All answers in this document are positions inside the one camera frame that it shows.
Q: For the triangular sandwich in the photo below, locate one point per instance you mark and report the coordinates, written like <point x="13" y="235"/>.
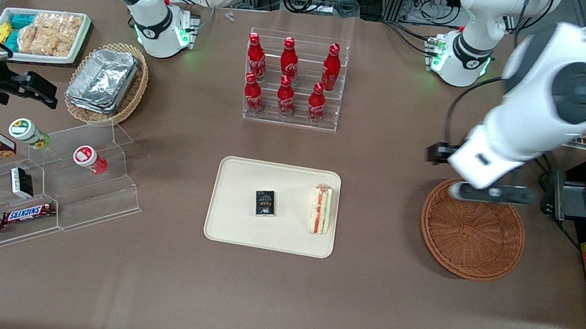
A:
<point x="320" y="210"/>

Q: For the yellow snack packet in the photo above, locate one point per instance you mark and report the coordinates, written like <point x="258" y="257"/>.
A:
<point x="2" y="31"/>

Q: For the red cola bottle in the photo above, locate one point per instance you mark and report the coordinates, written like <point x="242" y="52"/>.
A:
<point x="255" y="60"/>
<point x="289" y="62"/>
<point x="316" y="105"/>
<point x="285" y="100"/>
<point x="331" y="70"/>
<point x="252" y="97"/>

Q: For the teal snack packet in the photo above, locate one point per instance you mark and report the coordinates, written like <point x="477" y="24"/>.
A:
<point x="11" y="41"/>
<point x="22" y="20"/>

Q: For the aluminium foil container stack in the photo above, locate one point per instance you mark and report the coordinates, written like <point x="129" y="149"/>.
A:
<point x="103" y="77"/>

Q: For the beige plastic tray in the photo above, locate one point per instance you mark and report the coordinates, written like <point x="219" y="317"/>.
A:
<point x="289" y="237"/>

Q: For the small black and white box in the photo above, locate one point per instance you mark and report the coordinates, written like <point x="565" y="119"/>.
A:
<point x="21" y="182"/>

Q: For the light oval wicker basket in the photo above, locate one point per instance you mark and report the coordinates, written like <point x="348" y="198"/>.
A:
<point x="135" y="95"/>

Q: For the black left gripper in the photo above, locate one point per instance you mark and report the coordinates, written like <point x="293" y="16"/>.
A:
<point x="440" y="152"/>

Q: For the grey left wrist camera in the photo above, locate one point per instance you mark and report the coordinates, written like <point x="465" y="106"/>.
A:
<point x="493" y="193"/>

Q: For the orange-brown wicker basket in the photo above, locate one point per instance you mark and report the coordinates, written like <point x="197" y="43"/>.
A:
<point x="470" y="239"/>

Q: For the clear acrylic stepped shelf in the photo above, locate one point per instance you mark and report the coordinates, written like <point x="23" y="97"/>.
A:
<point x="95" y="201"/>

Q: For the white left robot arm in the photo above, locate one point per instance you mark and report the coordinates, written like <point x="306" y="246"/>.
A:
<point x="524" y="127"/>

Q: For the grey metal bracket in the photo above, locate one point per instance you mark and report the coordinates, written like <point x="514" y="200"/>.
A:
<point x="574" y="199"/>

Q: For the red-lidded cup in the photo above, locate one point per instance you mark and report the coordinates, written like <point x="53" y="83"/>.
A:
<point x="87" y="156"/>

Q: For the bag of rice crackers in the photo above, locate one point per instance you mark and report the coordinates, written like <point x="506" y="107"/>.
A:
<point x="50" y="33"/>

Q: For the green-lidded cup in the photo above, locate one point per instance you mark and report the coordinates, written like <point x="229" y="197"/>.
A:
<point x="25" y="131"/>

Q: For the clear acrylic bottle rack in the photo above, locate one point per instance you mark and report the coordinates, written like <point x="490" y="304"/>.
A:
<point x="298" y="122"/>

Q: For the small clear clip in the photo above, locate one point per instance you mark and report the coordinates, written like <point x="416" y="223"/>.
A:
<point x="229" y="15"/>

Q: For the white rectangular snack tray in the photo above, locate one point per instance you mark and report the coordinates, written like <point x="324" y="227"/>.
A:
<point x="78" y="54"/>

